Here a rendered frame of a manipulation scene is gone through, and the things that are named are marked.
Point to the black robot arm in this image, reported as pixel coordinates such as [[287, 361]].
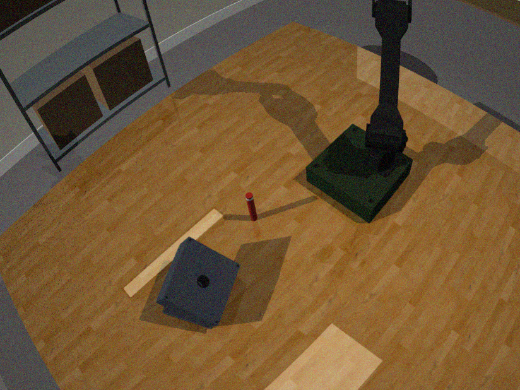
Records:
[[385, 135]]

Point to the dark red cylinder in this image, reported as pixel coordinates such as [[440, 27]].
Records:
[[251, 206]]

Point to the dark grey sloped panel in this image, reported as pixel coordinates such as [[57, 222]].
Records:
[[198, 284]]

